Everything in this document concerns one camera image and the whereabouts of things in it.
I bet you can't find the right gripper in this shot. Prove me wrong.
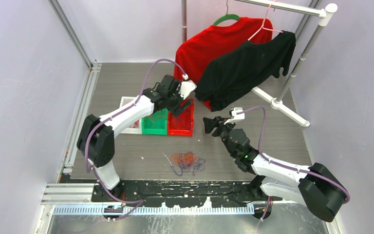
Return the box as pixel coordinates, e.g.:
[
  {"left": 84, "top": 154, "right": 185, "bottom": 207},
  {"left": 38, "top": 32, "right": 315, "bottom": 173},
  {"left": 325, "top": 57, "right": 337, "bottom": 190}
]
[{"left": 204, "top": 116, "right": 237, "bottom": 157}]

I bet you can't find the cable pile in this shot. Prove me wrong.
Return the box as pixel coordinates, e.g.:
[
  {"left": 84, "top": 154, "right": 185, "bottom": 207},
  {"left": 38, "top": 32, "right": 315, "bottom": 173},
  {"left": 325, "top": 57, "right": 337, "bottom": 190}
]
[{"left": 169, "top": 151, "right": 206, "bottom": 177}]

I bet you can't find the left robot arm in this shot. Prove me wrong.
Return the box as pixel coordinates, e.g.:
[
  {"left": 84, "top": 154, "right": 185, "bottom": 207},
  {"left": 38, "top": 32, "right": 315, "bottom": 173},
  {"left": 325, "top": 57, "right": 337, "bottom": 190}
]
[{"left": 76, "top": 75, "right": 196, "bottom": 201}]

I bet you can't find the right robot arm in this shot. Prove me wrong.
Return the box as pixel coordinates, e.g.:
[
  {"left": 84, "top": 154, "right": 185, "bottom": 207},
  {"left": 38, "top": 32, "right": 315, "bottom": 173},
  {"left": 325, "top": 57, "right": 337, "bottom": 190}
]
[{"left": 203, "top": 116, "right": 351, "bottom": 222}]

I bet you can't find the red plastic bin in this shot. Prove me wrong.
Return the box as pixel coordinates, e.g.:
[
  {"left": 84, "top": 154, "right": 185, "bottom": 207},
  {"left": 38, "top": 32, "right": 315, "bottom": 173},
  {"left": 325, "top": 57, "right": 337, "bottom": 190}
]
[{"left": 168, "top": 101, "right": 194, "bottom": 137}]

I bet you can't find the green plastic bin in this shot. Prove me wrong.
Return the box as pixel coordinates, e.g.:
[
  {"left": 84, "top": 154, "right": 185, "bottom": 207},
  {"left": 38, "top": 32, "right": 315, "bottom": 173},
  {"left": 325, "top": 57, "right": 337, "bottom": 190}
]
[{"left": 141, "top": 109, "right": 168, "bottom": 136}]

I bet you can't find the white plastic bin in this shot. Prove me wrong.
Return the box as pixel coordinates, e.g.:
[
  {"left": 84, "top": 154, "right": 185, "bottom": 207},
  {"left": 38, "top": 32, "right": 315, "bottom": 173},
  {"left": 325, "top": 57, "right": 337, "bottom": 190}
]
[{"left": 119, "top": 97, "right": 143, "bottom": 135}]

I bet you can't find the black t-shirt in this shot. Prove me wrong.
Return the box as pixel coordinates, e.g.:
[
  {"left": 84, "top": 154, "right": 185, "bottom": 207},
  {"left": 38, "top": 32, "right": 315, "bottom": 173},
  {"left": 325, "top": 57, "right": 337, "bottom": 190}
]
[{"left": 195, "top": 31, "right": 296, "bottom": 112}]

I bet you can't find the red t-shirt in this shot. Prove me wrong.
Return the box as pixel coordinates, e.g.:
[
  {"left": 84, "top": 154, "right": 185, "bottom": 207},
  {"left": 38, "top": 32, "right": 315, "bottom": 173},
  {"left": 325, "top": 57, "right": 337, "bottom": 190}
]
[{"left": 173, "top": 17, "right": 274, "bottom": 111}]

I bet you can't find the green clothes hanger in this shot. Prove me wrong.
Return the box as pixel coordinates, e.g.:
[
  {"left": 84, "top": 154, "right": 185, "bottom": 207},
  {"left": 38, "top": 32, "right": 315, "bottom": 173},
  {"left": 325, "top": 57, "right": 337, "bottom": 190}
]
[{"left": 212, "top": 0, "right": 241, "bottom": 26}]

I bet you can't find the pink clothes hanger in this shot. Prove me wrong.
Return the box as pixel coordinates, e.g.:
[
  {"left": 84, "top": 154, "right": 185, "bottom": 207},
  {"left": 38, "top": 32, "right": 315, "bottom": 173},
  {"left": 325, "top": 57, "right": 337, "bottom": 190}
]
[{"left": 247, "top": 0, "right": 283, "bottom": 41}]

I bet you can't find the white clothes rack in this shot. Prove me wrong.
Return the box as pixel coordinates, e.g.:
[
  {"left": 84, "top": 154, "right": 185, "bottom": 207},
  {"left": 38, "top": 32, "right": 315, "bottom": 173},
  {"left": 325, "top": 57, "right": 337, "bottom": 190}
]
[{"left": 174, "top": 0, "right": 337, "bottom": 127}]

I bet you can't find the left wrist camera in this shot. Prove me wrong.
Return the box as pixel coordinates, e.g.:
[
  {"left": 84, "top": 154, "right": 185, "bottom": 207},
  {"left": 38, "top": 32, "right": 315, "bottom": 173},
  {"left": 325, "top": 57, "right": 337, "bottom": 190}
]
[{"left": 178, "top": 80, "right": 197, "bottom": 100}]

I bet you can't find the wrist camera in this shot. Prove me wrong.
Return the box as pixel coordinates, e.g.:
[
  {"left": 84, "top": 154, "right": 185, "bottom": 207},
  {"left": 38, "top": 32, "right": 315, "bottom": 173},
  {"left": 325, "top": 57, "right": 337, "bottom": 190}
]
[
  {"left": 224, "top": 107, "right": 245, "bottom": 125},
  {"left": 178, "top": 80, "right": 197, "bottom": 100}
]

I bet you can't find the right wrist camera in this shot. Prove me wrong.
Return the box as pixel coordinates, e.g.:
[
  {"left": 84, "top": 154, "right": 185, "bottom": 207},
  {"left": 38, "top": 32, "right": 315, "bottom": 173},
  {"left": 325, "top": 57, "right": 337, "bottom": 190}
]
[{"left": 224, "top": 107, "right": 245, "bottom": 125}]

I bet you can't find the white cable duct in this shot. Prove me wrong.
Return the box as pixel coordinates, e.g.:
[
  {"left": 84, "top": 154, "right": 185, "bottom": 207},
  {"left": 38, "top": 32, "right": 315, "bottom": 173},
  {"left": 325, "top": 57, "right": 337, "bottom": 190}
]
[{"left": 53, "top": 204, "right": 255, "bottom": 215}]

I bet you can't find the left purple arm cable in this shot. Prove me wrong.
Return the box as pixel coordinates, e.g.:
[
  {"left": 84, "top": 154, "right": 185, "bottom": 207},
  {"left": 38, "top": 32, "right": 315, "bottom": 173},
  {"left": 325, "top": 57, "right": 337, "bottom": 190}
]
[{"left": 84, "top": 58, "right": 189, "bottom": 207}]

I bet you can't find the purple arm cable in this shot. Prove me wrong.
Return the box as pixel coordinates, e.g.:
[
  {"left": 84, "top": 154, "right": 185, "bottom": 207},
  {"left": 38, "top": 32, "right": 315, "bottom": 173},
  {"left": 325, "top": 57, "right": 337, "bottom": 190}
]
[
  {"left": 84, "top": 58, "right": 189, "bottom": 207},
  {"left": 242, "top": 106, "right": 351, "bottom": 204}
]

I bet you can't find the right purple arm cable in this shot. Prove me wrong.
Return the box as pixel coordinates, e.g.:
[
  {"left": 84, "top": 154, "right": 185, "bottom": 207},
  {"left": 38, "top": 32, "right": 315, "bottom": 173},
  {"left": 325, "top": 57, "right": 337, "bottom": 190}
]
[{"left": 242, "top": 106, "right": 351, "bottom": 204}]

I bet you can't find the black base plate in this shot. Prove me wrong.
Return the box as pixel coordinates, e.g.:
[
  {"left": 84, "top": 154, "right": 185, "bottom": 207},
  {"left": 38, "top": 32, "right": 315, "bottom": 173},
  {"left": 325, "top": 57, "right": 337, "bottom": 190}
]
[{"left": 92, "top": 179, "right": 283, "bottom": 209}]

